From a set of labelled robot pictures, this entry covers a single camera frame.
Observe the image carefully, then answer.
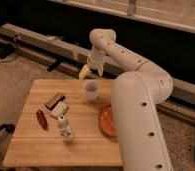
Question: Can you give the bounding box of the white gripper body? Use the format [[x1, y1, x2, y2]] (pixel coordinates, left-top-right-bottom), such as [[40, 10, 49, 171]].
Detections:
[[87, 47, 105, 70]]

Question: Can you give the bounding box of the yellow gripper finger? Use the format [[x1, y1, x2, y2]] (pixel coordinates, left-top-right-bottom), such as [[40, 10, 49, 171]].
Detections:
[[79, 64, 91, 80]]

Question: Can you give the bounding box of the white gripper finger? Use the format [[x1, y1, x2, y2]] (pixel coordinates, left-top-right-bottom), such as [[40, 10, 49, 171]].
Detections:
[[97, 66, 104, 76]]

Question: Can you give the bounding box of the small white bottle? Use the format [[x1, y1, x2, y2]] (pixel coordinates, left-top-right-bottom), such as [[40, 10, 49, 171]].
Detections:
[[58, 115, 73, 142]]

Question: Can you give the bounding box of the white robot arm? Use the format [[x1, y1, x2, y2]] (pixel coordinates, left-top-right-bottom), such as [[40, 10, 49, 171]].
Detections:
[[79, 29, 174, 171]]

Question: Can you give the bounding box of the translucent plastic cup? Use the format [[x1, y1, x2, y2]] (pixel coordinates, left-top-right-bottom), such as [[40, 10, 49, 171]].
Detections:
[[83, 80, 98, 101]]

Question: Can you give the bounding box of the brown chocolate bar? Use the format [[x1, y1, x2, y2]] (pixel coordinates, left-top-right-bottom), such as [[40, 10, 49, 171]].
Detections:
[[45, 92, 65, 110]]

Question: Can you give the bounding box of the white small box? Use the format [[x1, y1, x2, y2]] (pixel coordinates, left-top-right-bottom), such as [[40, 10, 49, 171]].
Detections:
[[50, 102, 68, 119]]

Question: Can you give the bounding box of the orange round plate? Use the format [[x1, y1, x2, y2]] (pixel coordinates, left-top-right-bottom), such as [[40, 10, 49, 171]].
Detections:
[[98, 105, 117, 137]]

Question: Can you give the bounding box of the dark red pepper toy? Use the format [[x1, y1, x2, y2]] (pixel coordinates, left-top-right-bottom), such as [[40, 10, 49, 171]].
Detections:
[[36, 110, 48, 130]]

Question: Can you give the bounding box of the metal floor rail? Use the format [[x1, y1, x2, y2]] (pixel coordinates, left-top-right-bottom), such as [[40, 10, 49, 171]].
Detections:
[[0, 24, 195, 123]]

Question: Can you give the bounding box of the black table leg bracket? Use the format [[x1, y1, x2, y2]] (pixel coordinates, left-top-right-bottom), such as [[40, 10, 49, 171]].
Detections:
[[0, 124, 15, 133]]

